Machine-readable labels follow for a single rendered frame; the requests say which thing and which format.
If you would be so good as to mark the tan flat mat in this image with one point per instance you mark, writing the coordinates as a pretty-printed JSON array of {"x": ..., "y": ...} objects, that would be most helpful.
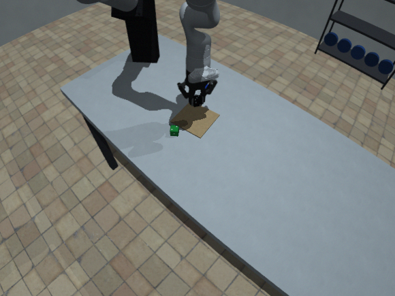
[{"x": 196, "y": 120}]

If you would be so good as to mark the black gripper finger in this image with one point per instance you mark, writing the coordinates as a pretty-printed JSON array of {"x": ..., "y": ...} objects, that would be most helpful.
[
  {"x": 208, "y": 89},
  {"x": 190, "y": 94}
]

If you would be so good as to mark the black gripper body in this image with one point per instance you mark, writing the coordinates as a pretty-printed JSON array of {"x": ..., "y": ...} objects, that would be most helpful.
[{"x": 190, "y": 85}]

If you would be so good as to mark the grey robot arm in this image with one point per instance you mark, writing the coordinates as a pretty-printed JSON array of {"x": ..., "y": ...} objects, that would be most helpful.
[{"x": 198, "y": 43}]

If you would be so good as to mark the green die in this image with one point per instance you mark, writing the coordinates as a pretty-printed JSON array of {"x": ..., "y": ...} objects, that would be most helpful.
[{"x": 174, "y": 130}]

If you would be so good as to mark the black die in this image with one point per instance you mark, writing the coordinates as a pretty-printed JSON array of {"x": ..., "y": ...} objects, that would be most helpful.
[{"x": 197, "y": 101}]

